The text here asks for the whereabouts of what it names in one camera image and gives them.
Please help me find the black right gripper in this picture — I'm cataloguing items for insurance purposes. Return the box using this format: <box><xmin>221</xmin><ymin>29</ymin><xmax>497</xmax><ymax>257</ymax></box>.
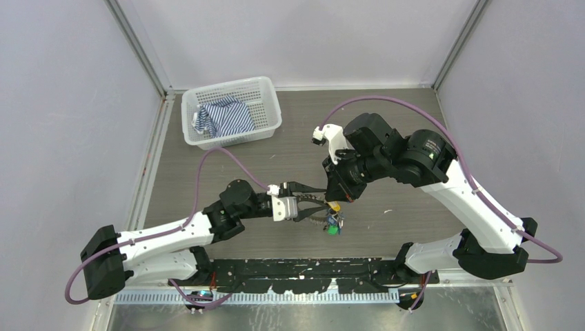
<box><xmin>321</xmin><ymin>145</ymin><xmax>388</xmax><ymax>202</ymax></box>

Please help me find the yellow key tag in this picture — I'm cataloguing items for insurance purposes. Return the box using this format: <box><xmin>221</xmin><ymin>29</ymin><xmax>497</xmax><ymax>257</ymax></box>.
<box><xmin>329</xmin><ymin>201</ymin><xmax>341</xmax><ymax>214</ymax></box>

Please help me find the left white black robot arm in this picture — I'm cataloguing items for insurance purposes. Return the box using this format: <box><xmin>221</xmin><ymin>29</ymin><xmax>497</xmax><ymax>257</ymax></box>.
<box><xmin>80</xmin><ymin>179</ymin><xmax>328</xmax><ymax>300</ymax></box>

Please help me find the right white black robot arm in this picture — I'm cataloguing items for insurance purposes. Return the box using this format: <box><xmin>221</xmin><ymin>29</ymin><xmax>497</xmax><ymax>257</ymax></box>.
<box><xmin>313</xmin><ymin>113</ymin><xmax>537</xmax><ymax>283</ymax></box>

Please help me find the green key tag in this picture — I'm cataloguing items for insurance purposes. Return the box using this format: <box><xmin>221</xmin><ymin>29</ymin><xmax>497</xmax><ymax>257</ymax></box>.
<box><xmin>326</xmin><ymin>224</ymin><xmax>340</xmax><ymax>236</ymax></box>

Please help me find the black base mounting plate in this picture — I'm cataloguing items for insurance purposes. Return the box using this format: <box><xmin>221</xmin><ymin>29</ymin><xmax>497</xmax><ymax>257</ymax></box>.
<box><xmin>176</xmin><ymin>258</ymin><xmax>425</xmax><ymax>294</ymax></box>

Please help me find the white plastic perforated basket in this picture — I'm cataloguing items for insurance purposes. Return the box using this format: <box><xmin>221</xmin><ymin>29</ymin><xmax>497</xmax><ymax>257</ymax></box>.
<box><xmin>181</xmin><ymin>77</ymin><xmax>282</xmax><ymax>150</ymax></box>

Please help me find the blue white striped cloth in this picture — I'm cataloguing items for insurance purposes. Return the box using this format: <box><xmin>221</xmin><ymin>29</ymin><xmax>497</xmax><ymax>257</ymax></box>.
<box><xmin>192</xmin><ymin>96</ymin><xmax>256</xmax><ymax>139</ymax></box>

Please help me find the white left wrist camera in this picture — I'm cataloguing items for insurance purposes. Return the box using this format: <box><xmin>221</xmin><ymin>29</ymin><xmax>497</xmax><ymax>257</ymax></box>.
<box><xmin>267</xmin><ymin>183</ymin><xmax>299</xmax><ymax>222</ymax></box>

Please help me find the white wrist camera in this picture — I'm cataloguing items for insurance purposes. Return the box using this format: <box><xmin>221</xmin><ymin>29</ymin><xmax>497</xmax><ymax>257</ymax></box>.
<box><xmin>267</xmin><ymin>183</ymin><xmax>299</xmax><ymax>222</ymax></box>
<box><xmin>312</xmin><ymin>124</ymin><xmax>355</xmax><ymax>168</ymax></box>

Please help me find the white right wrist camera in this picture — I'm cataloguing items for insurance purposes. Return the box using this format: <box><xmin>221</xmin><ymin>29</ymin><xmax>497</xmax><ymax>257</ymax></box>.
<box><xmin>312</xmin><ymin>124</ymin><xmax>355</xmax><ymax>168</ymax></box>

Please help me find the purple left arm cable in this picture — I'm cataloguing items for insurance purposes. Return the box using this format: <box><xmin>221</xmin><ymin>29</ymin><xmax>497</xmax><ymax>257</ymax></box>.
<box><xmin>64</xmin><ymin>146</ymin><xmax>279</xmax><ymax>314</ymax></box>

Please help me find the aluminium frame rail left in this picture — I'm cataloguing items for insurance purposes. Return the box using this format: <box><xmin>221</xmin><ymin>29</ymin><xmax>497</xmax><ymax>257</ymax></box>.
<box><xmin>125</xmin><ymin>90</ymin><xmax>177</xmax><ymax>231</ymax></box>

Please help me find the slotted cable duct strip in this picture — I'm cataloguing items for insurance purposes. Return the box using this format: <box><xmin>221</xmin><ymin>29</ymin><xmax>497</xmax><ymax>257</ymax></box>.
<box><xmin>114</xmin><ymin>289</ymin><xmax>399</xmax><ymax>305</ymax></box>

